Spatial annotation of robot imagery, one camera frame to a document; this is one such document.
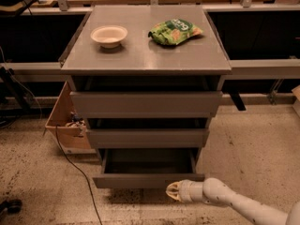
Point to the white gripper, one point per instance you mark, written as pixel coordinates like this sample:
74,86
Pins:
185,191

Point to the grey bottom drawer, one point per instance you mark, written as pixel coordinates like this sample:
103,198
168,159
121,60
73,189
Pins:
146,168

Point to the grey drawer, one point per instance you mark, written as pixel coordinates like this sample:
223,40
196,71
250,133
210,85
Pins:
146,168
145,97
147,132

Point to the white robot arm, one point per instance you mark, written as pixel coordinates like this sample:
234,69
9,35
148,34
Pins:
214,192

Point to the grey middle drawer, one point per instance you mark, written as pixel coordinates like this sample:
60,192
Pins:
147,132

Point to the grey drawer cabinet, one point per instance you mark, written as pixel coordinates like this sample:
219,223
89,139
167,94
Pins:
147,79

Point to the grey top drawer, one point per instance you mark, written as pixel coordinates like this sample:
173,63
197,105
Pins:
145,97

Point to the wooden box on floor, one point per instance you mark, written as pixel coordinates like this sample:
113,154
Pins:
70,134

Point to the green chip bag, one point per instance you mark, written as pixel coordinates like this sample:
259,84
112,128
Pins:
173,32

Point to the black caster wheel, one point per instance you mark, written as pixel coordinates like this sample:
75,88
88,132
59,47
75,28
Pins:
12,206

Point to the white paper bowl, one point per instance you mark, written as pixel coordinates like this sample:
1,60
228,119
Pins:
109,36

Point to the grey metal rail frame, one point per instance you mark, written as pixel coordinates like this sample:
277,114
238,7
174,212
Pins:
262,68

